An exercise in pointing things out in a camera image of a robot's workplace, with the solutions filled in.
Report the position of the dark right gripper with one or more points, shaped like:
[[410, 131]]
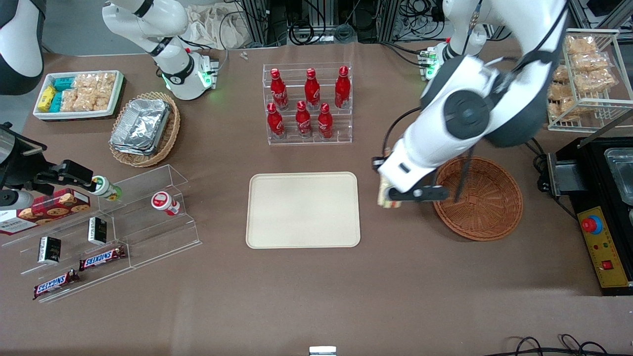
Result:
[[25, 170]]

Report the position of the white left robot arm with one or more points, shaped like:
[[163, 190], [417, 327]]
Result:
[[465, 113]]

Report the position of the red cookie box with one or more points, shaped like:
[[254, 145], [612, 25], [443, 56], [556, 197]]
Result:
[[49, 210]]

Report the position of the teal snack pack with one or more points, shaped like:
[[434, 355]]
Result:
[[56, 102], [64, 83]]

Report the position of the yellow control box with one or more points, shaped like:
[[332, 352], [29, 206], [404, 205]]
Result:
[[610, 247]]

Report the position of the stack of foil trays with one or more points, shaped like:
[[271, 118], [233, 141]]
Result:
[[141, 126]]

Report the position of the small black box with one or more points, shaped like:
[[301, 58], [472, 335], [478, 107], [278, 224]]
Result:
[[97, 231], [49, 249]]

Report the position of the beige plastic tray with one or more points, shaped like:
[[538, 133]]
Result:
[[302, 210]]

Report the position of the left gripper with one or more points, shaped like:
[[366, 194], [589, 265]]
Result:
[[375, 159]]

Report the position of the bagged fried snack pack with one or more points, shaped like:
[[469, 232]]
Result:
[[560, 73], [561, 90], [596, 80], [571, 108], [591, 62], [581, 44]]

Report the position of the triangle sandwich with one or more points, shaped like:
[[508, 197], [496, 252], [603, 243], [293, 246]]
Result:
[[383, 196]]

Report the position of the yellow snack pack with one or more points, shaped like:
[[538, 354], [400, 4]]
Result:
[[46, 98]]

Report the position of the clear acrylic bottle rack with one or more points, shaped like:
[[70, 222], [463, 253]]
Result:
[[341, 126]]

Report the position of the black table-top appliance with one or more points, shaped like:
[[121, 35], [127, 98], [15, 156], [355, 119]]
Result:
[[588, 168]]

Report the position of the Snickers chocolate bar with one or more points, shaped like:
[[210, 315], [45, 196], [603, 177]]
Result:
[[102, 257], [53, 284]]

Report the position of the green-labelled white cup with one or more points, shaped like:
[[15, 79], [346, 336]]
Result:
[[105, 188]]

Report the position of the round brown wicker basket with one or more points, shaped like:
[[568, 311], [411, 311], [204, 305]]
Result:
[[487, 207]]

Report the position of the clear acrylic stepped shelf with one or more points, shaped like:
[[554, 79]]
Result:
[[148, 232]]

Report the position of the white rectangular snack bin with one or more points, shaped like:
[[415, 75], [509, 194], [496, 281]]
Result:
[[116, 99]]

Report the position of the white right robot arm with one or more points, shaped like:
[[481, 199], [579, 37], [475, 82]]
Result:
[[173, 64]]

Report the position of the red cola bottle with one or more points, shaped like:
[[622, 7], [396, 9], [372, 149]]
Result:
[[311, 91], [278, 91], [325, 123], [342, 89], [303, 121], [275, 123]]

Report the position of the aluminium frame post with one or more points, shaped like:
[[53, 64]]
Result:
[[259, 22]]

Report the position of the oval light wicker basket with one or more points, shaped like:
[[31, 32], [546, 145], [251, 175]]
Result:
[[170, 131]]

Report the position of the red-lidded white cup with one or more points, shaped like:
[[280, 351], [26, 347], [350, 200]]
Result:
[[164, 202]]

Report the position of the steel pan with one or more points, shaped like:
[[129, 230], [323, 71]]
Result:
[[620, 173]]

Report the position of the clear rice cracker pack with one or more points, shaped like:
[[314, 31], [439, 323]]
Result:
[[69, 100], [85, 82], [91, 101], [106, 83]]

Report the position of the red emergency stop button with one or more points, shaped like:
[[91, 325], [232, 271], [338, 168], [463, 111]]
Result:
[[591, 225]]

